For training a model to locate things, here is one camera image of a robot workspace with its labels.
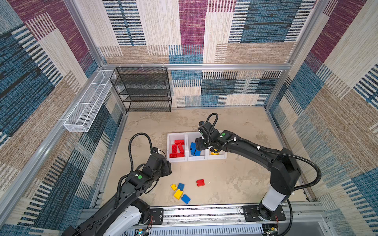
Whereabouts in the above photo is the blue long brick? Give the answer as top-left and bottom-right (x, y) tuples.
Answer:
(177, 183), (185, 191)

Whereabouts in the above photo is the blue brick bottom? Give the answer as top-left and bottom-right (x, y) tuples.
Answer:
(181, 194), (191, 205)

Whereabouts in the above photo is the middle white bin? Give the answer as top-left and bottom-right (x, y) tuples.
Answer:
(186, 131), (206, 161)

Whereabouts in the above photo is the black wire shelf rack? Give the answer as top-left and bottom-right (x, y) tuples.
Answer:
(110, 67), (172, 112)

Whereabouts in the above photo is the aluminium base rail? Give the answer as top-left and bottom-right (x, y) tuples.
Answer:
(73, 203), (328, 236)

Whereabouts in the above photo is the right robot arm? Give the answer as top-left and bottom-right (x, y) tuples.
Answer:
(195, 121), (301, 221)

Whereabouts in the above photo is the red wide brick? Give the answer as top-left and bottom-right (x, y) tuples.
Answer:
(174, 139), (185, 146)

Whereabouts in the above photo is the right white bin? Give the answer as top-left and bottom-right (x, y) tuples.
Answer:
(203, 134), (227, 160)

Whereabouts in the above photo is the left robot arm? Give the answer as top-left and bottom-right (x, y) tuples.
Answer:
(62, 148), (172, 236)

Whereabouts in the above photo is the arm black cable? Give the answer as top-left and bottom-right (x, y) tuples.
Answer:
(205, 112), (322, 236)
(127, 132), (154, 173)

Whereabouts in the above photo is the left white bin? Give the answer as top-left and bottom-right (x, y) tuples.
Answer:
(167, 132), (188, 163)

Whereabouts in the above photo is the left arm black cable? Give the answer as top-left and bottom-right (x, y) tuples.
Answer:
(127, 132), (154, 173)

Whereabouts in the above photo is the white bin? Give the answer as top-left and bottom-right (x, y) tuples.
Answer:
(186, 131), (206, 161)
(167, 132), (188, 163)
(203, 134), (227, 160)

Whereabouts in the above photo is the red long diagonal brick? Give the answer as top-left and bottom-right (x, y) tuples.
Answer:
(177, 144), (185, 157)

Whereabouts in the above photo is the white wire mesh basket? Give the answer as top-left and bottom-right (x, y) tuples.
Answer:
(64, 70), (113, 133)

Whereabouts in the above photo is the red long brick tall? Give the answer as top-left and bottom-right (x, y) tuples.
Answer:
(172, 144), (178, 155)

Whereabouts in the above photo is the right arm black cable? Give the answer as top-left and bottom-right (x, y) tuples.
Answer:
(205, 112), (322, 236)

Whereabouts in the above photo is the yellow brick bottom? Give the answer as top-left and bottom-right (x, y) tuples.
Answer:
(174, 189), (183, 200)

